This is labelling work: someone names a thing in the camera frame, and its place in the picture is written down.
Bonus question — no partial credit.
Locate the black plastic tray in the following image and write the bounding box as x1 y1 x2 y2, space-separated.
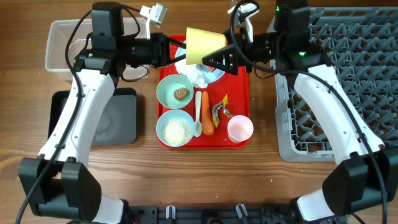
47 87 138 148

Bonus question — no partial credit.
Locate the orange carrot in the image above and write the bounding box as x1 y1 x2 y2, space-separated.
201 91 215 136

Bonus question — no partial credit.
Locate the yellow snack wrapper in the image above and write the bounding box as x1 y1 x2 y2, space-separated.
212 94 233 128

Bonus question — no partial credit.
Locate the blue bowl with rice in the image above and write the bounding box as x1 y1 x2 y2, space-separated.
156 110 194 147

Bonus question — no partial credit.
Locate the green bowl with food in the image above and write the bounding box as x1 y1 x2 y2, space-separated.
156 75 194 110

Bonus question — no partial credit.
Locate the clear plastic bin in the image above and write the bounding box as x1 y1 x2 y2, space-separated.
45 17 146 81

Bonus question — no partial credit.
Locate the yellow plastic cup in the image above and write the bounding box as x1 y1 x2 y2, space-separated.
186 27 227 65

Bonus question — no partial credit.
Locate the grey dishwasher rack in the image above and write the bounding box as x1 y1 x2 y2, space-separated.
275 7 397 162

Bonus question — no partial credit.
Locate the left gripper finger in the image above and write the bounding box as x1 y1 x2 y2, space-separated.
169 54 186 65
164 35 187 50

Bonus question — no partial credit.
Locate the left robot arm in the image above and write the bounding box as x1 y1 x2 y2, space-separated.
16 2 185 223

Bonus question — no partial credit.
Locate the red serving tray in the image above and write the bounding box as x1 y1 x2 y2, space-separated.
157 67 250 150

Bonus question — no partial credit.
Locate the white tissue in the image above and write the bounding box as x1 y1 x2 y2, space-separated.
175 59 212 88

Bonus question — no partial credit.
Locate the pink plastic cup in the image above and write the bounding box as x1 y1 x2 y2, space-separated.
227 115 254 142

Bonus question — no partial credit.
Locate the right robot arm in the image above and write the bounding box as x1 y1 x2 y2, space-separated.
202 1 397 223

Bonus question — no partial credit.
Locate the white ceramic spoon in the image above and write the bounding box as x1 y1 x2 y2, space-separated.
193 91 202 137

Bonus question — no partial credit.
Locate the brown food lump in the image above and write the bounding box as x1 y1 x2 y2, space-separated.
174 87 190 101

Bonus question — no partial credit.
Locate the light blue plate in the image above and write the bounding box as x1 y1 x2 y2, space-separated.
174 40 226 85

